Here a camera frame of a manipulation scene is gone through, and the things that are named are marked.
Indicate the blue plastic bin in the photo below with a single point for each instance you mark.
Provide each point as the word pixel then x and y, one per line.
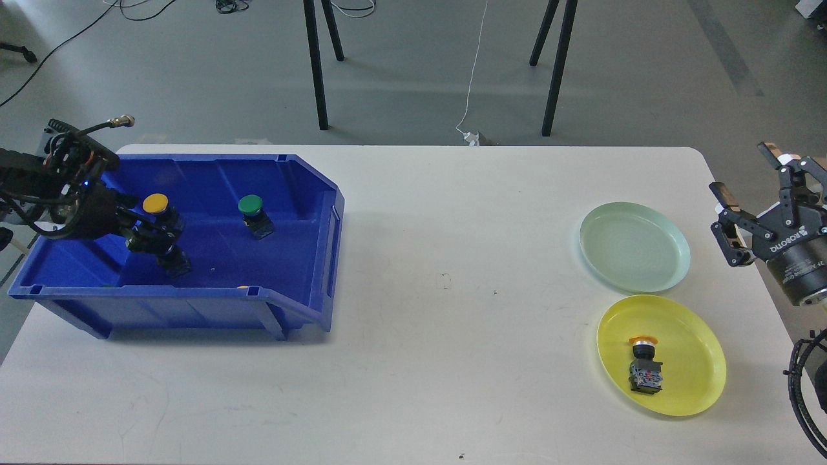
pixel 278 283

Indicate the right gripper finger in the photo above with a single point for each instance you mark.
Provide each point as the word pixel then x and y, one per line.
pixel 791 158
pixel 731 216

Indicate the yellow plate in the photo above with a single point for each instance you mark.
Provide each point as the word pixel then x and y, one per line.
pixel 693 363

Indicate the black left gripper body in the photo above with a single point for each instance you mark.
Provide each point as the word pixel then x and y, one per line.
pixel 103 211

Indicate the green button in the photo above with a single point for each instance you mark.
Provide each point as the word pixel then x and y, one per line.
pixel 255 217
pixel 174 262

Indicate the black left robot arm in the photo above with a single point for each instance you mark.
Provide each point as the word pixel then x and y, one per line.
pixel 60 192

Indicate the black stand legs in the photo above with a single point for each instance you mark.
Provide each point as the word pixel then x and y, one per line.
pixel 562 48
pixel 314 52

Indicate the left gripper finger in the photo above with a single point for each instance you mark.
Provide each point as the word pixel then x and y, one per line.
pixel 146 226
pixel 149 244

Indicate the black stand legs right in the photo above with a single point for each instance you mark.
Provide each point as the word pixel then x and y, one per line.
pixel 562 48

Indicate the black stand legs left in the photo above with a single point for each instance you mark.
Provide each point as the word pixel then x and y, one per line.
pixel 314 52

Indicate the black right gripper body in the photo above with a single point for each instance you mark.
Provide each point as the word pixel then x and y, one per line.
pixel 790 236

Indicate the pale green plate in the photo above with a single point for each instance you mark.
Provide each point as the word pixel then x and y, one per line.
pixel 634 248

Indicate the yellow button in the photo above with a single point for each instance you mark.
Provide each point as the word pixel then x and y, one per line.
pixel 645 374
pixel 166 217

